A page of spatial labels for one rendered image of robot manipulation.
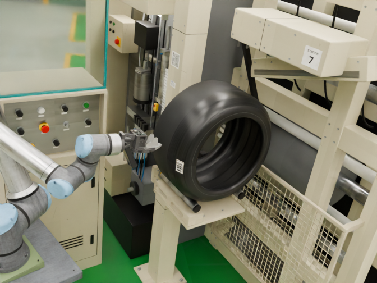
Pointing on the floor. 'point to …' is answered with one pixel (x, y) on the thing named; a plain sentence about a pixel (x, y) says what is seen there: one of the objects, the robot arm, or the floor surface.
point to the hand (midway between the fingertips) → (158, 146)
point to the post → (166, 269)
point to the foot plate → (142, 270)
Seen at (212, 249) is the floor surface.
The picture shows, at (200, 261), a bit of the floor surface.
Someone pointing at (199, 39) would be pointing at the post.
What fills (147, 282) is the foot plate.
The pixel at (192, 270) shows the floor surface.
